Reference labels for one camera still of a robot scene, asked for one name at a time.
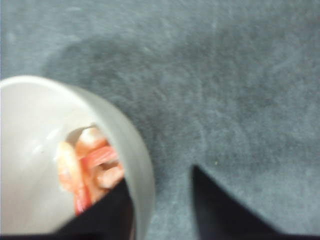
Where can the cream ceramic bowl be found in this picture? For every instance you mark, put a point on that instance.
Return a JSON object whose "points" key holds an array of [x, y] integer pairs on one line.
{"points": [[36, 114]]}

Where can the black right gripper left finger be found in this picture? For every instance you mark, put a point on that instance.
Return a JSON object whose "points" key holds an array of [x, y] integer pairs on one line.
{"points": [[111, 218]]}

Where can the pink shrimp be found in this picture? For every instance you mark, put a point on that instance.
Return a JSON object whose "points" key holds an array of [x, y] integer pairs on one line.
{"points": [[99, 158], [71, 177]]}

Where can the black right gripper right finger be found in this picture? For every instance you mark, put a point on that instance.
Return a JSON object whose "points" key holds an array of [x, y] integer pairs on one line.
{"points": [[219, 216]]}

